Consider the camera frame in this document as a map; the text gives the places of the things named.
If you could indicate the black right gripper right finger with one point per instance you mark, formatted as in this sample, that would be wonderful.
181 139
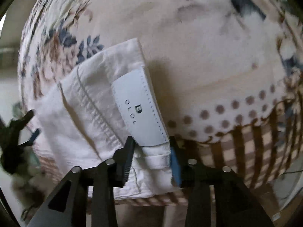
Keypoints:
214 192

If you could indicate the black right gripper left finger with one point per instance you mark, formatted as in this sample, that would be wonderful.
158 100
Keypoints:
66 205

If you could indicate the white pants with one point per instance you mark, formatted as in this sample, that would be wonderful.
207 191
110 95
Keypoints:
90 113

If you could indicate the floral bed cover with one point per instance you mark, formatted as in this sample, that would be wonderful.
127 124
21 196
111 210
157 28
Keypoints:
227 74

